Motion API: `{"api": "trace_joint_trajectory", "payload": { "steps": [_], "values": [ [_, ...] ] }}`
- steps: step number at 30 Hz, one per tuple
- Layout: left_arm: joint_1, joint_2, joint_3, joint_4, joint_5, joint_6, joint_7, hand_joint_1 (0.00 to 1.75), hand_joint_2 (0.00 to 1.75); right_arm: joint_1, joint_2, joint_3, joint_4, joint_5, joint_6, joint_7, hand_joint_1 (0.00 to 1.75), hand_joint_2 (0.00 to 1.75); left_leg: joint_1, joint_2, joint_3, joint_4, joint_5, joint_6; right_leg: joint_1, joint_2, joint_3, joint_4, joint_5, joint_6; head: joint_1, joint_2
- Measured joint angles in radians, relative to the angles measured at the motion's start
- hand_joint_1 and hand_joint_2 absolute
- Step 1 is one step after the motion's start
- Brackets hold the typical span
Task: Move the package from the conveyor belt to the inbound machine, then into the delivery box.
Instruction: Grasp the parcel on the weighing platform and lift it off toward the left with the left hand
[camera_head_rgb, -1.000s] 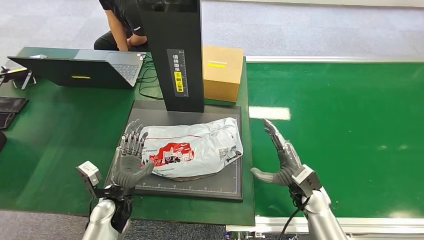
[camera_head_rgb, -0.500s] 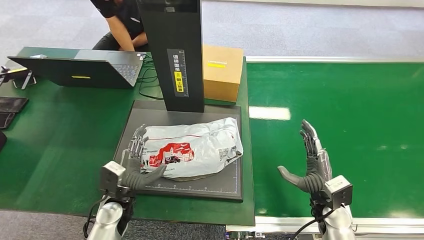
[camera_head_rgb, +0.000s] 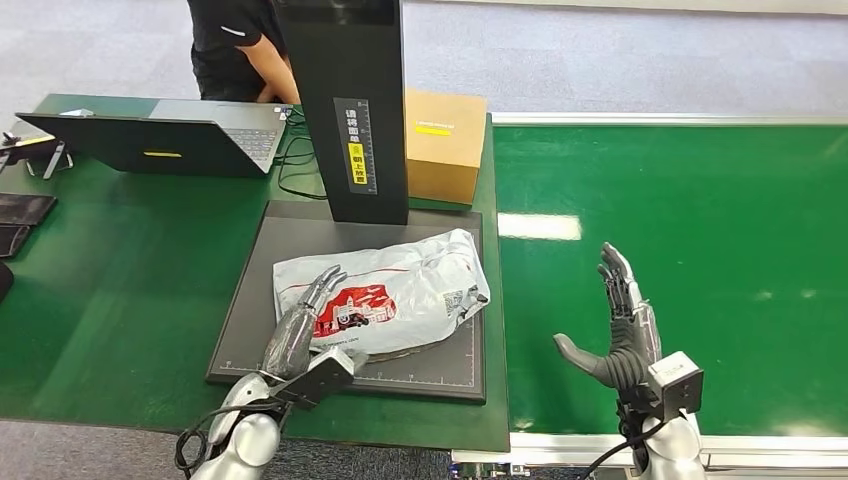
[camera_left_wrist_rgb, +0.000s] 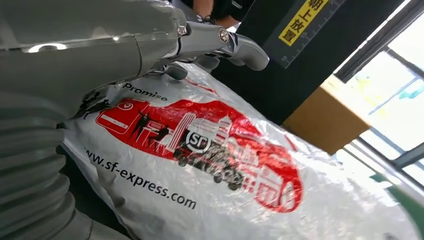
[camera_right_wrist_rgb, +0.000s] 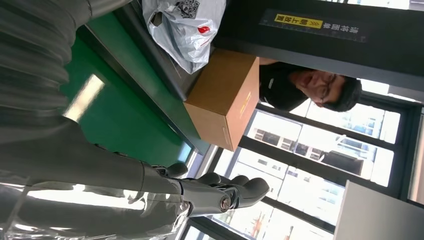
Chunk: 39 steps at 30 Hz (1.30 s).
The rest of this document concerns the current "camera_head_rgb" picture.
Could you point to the silver conveyor frame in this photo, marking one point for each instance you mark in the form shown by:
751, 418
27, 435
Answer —
662, 118

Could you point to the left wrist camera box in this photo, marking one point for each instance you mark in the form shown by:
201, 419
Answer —
318, 381

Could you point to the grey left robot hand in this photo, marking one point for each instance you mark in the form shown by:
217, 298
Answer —
288, 344

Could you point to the black inbound scanner machine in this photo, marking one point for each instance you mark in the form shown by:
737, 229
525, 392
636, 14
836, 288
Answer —
351, 66

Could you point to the small white device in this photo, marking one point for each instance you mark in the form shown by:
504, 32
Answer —
76, 113

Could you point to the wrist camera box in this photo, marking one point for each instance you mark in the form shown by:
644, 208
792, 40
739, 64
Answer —
676, 384
318, 381

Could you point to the white plastic mailer package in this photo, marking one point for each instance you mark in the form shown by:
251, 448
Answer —
411, 278

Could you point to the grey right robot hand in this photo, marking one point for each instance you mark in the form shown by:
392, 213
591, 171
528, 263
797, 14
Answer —
629, 344

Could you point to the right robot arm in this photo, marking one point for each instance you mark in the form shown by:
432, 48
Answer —
672, 450

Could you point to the black round object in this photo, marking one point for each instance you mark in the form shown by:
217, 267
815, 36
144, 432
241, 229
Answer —
4, 281

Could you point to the person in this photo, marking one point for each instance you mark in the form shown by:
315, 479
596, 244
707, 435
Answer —
225, 46

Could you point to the person's forearm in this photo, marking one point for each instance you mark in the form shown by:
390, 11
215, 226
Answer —
281, 79

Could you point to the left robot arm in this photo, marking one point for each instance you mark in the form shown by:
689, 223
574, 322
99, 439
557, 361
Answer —
252, 437

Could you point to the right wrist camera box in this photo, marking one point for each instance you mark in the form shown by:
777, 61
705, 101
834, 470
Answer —
676, 384

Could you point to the brown cardboard delivery box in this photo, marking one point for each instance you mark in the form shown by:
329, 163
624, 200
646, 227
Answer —
444, 146

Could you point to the grey open laptop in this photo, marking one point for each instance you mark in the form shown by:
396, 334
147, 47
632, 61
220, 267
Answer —
132, 142

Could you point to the grey tripod stand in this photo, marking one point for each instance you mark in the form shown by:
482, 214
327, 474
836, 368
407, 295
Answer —
53, 162

